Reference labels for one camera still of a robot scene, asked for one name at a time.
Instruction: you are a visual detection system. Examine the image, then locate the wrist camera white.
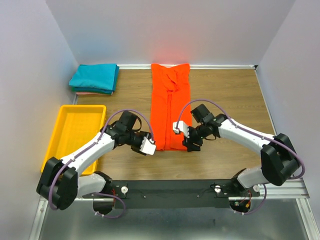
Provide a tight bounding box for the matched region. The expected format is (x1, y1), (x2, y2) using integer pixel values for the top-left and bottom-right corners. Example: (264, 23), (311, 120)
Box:
(139, 137), (156, 156)
(172, 120), (190, 138)

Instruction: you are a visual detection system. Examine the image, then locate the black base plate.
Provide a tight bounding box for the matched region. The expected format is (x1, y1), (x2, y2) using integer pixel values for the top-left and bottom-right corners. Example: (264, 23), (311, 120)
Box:
(92, 179), (260, 218)

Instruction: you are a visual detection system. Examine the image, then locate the yellow plastic bin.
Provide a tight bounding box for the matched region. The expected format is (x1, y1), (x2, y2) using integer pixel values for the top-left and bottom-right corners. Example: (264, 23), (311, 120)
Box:
(40, 104), (107, 172)

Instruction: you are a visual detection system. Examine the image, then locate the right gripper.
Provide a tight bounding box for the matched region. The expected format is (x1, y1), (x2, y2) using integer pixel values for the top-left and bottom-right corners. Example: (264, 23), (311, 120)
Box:
(181, 123), (208, 153)

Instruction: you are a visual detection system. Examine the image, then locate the teal folded t shirt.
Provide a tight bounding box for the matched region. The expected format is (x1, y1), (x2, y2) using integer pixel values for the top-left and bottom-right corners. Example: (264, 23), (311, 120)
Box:
(69, 63), (120, 91)

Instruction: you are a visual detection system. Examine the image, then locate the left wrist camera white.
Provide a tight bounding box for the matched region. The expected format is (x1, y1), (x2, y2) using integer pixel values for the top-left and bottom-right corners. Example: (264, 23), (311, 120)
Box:
(139, 137), (156, 156)

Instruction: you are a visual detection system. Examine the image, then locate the white table edge strip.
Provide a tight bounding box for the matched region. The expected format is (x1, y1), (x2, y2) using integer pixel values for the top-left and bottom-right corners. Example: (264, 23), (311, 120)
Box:
(118, 64), (256, 70)

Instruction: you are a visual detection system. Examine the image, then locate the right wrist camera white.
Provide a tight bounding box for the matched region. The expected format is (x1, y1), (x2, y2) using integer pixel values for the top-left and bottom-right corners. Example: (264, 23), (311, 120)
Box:
(172, 120), (190, 138)

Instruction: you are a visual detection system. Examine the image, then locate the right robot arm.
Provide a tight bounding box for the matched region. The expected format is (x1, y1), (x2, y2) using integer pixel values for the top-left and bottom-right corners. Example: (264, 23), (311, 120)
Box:
(172, 104), (302, 197)

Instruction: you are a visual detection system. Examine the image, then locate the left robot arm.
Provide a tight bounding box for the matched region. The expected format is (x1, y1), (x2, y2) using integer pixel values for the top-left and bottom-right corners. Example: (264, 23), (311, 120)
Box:
(36, 109), (156, 211)

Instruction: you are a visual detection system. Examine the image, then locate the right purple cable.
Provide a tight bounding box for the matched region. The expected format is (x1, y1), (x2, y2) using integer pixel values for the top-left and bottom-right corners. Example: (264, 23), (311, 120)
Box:
(174, 98), (306, 216)

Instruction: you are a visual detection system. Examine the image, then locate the pink folded t shirt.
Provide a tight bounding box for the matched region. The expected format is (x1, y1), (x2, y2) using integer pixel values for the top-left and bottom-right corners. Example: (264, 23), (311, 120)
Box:
(75, 91), (113, 96)

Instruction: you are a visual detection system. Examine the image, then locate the orange t shirt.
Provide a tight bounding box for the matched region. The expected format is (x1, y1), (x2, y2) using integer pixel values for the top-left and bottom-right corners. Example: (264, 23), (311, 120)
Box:
(150, 63), (192, 151)

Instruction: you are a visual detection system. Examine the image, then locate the aluminium frame rail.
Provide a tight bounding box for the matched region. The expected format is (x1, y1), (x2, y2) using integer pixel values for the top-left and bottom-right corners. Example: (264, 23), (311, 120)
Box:
(30, 179), (320, 240)

